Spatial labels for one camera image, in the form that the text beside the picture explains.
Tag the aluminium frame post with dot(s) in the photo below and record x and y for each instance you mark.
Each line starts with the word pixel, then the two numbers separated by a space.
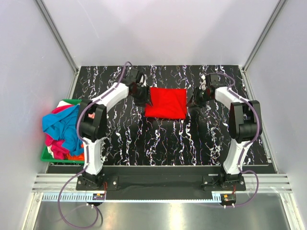
pixel 52 26
pixel 267 28

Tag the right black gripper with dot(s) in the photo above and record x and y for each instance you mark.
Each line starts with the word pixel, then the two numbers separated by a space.
pixel 195 92

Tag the white t shirt in basket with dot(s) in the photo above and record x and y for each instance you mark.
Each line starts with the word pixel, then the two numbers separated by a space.
pixel 63 103

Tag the right aluminium frame post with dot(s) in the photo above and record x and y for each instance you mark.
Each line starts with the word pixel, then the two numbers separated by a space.
pixel 267 28

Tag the orange t shirt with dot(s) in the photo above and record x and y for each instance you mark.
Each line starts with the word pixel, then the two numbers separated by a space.
pixel 75 157

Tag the blue t shirt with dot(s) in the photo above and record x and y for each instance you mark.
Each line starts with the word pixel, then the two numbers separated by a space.
pixel 62 124

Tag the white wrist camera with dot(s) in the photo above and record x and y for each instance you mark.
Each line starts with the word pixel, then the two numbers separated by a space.
pixel 143 80
pixel 203 84

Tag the green plastic basket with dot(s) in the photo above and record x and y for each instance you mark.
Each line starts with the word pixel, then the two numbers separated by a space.
pixel 62 153

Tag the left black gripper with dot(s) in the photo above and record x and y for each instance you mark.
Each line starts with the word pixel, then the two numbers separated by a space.
pixel 146 99

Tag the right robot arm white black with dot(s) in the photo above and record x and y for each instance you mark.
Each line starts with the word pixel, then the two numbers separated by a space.
pixel 244 125

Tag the white slotted cable duct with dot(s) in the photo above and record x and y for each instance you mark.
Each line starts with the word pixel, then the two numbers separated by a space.
pixel 109 198

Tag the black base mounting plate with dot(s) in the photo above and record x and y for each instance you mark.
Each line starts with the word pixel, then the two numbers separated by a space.
pixel 194 191

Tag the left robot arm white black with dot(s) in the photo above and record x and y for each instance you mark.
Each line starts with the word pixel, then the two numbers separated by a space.
pixel 91 123

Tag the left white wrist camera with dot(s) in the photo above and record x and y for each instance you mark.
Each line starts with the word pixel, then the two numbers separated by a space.
pixel 143 80

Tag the aluminium front rail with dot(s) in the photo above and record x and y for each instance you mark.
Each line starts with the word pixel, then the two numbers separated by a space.
pixel 265 183

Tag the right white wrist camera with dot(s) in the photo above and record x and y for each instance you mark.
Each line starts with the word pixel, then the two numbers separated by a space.
pixel 203 84

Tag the red t shirt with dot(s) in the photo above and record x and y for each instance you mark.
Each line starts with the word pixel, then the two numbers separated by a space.
pixel 167 103

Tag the left aluminium frame post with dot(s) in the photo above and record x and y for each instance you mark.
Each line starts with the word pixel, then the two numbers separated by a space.
pixel 52 26

